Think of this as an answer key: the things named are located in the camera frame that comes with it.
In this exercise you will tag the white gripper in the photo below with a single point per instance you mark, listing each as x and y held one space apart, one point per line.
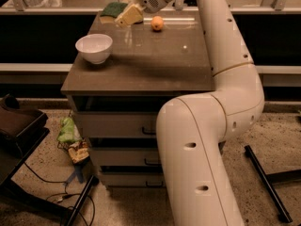
134 14

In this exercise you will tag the green yellow sponge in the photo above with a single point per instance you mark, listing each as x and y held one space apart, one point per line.
113 9

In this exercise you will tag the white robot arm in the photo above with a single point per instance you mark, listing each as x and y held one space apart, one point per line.
190 128

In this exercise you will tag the white ceramic bowl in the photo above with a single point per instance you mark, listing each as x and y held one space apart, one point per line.
95 48

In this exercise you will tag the orange fruit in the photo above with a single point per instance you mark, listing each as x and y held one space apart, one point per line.
157 23

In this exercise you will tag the grey drawer cabinet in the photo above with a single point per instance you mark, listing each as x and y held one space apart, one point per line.
145 70

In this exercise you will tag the top grey drawer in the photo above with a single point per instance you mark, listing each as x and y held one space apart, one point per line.
115 124

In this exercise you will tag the grey drawer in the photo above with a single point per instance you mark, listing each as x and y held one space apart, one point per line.
115 124
135 157
132 179

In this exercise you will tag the green chip bag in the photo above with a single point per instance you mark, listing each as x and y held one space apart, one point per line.
68 131

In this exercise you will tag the middle grey drawer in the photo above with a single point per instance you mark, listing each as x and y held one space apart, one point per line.
135 157

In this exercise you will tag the yellow snack bag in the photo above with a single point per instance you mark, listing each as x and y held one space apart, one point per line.
78 152

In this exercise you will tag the brown chair seat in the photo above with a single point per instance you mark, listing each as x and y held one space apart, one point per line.
18 126

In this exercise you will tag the bottom grey drawer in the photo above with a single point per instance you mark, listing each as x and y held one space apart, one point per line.
132 179

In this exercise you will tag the black chair base left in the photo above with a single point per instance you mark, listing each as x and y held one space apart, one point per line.
27 186

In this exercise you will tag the black stand leg right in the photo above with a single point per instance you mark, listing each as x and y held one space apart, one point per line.
271 179

